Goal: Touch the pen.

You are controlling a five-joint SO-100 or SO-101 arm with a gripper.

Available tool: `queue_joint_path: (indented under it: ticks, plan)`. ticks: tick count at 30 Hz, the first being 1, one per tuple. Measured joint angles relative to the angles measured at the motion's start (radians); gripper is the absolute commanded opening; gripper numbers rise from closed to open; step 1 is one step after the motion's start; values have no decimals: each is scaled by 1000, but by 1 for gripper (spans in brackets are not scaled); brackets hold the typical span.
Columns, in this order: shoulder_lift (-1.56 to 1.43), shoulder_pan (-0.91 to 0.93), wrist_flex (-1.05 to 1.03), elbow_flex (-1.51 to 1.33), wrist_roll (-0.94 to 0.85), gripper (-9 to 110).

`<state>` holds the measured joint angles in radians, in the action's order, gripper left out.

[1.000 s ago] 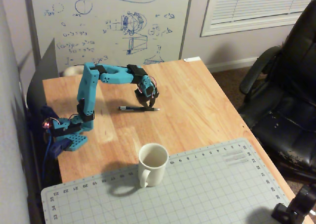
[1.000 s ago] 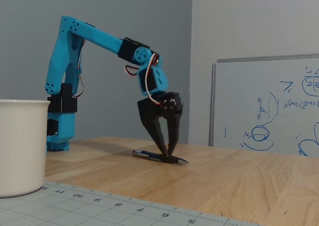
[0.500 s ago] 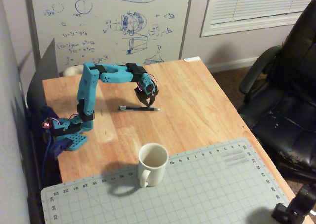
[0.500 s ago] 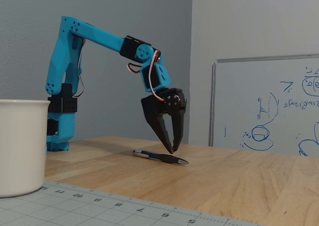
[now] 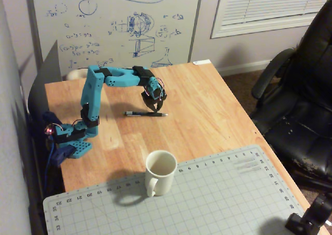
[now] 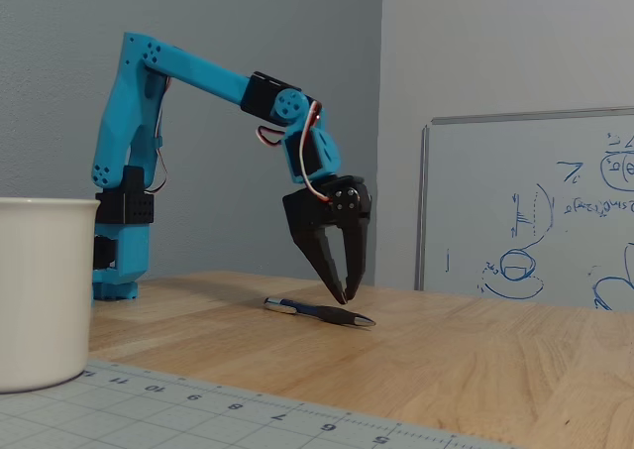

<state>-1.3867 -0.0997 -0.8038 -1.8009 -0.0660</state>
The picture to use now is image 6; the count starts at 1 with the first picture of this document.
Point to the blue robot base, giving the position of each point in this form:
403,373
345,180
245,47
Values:
126,256

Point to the blue black ballpoint pen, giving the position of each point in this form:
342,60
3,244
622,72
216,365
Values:
327,314

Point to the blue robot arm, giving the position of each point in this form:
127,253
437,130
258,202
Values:
198,72

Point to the grey cutting mat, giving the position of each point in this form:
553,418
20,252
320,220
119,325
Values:
148,414

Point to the white ceramic mug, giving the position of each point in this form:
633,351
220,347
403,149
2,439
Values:
44,290

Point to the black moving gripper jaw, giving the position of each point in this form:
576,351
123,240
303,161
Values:
354,236

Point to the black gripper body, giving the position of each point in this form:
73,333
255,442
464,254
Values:
308,210

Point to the whiteboard with blue drawings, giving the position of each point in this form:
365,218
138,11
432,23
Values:
535,201

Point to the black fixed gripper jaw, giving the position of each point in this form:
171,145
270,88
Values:
319,256

